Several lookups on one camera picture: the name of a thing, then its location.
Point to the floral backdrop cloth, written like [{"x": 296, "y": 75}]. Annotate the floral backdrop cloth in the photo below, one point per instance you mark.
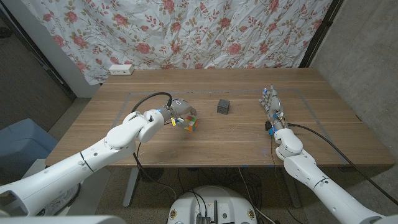
[{"x": 186, "y": 31}]

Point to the black wall frame bar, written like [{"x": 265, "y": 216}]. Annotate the black wall frame bar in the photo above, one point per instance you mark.
[{"x": 70, "y": 91}]

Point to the white power strip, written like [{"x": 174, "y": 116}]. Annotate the white power strip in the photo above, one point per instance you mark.
[{"x": 121, "y": 69}]

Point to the white floor platform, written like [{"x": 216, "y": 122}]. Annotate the white floor platform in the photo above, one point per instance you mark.
[{"x": 96, "y": 193}]

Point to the dark grey block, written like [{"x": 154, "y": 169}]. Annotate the dark grey block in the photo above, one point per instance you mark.
[{"x": 223, "y": 106}]

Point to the blue padded chair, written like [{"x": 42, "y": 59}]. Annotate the blue padded chair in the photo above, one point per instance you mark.
[{"x": 21, "y": 146}]

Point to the multicoloured Rubik's cube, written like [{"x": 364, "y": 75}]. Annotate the multicoloured Rubik's cube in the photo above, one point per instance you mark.
[{"x": 192, "y": 124}]

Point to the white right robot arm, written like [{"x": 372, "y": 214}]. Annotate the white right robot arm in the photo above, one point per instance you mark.
[{"x": 311, "y": 174}]

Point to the white robot torso base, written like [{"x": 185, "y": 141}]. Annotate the white robot torso base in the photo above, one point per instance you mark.
[{"x": 230, "y": 202}]

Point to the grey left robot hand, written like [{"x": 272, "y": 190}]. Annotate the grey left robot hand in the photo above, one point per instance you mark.
[{"x": 180, "y": 107}]

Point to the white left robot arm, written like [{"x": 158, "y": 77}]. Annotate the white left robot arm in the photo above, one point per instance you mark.
[{"x": 62, "y": 177}]

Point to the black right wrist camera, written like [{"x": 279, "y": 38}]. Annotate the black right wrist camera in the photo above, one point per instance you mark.
[{"x": 268, "y": 125}]

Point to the black backdrop stand pole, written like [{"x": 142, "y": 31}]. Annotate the black backdrop stand pole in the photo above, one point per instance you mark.
[{"x": 322, "y": 31}]

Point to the white table leg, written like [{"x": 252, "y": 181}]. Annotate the white table leg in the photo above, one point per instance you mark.
[{"x": 130, "y": 189}]

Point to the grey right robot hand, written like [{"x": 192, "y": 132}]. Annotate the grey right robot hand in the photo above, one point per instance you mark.
[{"x": 273, "y": 104}]

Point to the grey table leg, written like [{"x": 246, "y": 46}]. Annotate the grey table leg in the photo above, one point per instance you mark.
[{"x": 293, "y": 196}]

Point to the black round floor fan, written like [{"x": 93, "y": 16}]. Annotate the black round floor fan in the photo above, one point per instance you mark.
[{"x": 152, "y": 175}]

